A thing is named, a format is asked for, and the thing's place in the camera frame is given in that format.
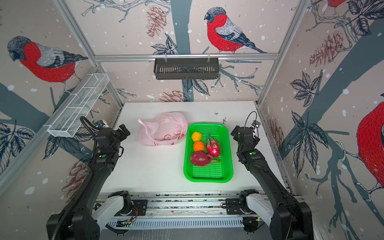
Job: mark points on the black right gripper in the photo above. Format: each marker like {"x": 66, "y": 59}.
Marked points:
{"x": 236, "y": 130}

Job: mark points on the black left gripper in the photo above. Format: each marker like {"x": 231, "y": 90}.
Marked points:
{"x": 122, "y": 135}

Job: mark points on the green plastic perforated basket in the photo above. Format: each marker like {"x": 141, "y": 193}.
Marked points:
{"x": 214, "y": 173}

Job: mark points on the orange fruit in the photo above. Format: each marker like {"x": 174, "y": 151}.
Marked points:
{"x": 198, "y": 146}

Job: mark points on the yellow fruit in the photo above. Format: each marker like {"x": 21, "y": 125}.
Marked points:
{"x": 196, "y": 137}

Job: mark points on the pink plastic bag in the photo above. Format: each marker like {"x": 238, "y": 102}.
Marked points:
{"x": 165, "y": 130}

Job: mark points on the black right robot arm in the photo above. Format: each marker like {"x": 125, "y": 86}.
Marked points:
{"x": 286, "y": 217}

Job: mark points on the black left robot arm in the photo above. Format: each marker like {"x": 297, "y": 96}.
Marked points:
{"x": 75, "y": 221}

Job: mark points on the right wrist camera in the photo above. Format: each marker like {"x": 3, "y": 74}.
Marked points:
{"x": 255, "y": 124}

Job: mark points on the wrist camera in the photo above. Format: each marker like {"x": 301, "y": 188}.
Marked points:
{"x": 255, "y": 124}
{"x": 101, "y": 124}

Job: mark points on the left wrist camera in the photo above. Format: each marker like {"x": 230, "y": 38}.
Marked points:
{"x": 101, "y": 124}

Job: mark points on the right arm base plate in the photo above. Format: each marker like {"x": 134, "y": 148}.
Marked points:
{"x": 236, "y": 207}

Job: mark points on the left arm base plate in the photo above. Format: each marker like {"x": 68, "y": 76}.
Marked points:
{"x": 139, "y": 208}

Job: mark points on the black hanging wall basket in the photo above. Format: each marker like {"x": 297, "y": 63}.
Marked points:
{"x": 187, "y": 69}

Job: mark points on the aluminium mounting rail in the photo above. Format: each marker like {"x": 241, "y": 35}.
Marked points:
{"x": 183, "y": 210}

